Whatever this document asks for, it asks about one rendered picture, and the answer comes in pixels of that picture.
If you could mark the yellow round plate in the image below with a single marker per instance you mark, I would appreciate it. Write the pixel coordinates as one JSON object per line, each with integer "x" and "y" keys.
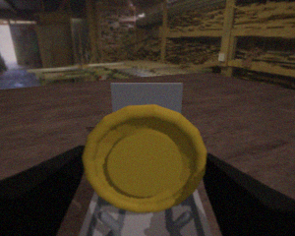
{"x": 144, "y": 158}

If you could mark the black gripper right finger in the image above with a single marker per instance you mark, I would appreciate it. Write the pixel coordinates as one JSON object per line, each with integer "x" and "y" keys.
{"x": 244, "y": 206}

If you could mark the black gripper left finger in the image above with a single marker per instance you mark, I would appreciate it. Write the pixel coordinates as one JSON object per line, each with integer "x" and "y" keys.
{"x": 35, "y": 201}

